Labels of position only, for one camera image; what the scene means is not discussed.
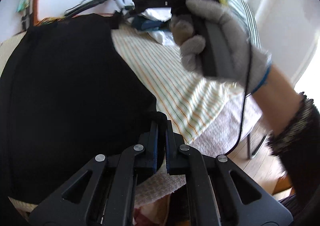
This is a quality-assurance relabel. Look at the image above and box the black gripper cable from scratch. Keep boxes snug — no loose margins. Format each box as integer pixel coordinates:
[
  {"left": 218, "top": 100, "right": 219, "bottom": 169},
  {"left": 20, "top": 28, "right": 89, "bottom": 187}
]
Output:
[{"left": 223, "top": 38, "right": 253, "bottom": 158}]

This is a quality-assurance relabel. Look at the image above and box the pink checked bed sheet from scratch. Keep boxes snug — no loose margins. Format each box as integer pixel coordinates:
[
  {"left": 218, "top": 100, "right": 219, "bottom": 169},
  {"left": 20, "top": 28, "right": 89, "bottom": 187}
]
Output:
[{"left": 135, "top": 96, "right": 262, "bottom": 208}]

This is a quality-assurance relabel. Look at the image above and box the grey gloved right hand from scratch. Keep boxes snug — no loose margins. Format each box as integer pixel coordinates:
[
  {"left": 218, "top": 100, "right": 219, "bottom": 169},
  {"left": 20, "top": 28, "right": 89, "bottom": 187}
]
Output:
[{"left": 170, "top": 0, "right": 272, "bottom": 94}]

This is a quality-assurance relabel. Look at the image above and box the striped yellow blanket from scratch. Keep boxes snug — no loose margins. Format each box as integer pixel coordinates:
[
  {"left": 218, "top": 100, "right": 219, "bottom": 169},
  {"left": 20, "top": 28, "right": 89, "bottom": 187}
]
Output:
[{"left": 0, "top": 26, "right": 251, "bottom": 216}]

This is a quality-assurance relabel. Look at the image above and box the black sleeved right forearm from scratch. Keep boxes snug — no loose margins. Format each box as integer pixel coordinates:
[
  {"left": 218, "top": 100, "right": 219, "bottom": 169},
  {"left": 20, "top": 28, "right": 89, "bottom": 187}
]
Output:
[{"left": 253, "top": 66, "right": 319, "bottom": 206}]

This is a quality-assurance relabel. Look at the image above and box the pink white checked cloth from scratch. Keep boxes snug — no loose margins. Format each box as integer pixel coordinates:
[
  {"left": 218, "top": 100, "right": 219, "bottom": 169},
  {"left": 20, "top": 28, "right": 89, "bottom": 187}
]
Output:
[{"left": 132, "top": 195, "right": 170, "bottom": 225}]

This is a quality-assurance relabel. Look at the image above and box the black garment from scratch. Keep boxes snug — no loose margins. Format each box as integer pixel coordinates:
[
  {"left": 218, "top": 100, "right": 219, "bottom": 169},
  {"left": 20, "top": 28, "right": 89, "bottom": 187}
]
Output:
[{"left": 1, "top": 14, "right": 156, "bottom": 204}]

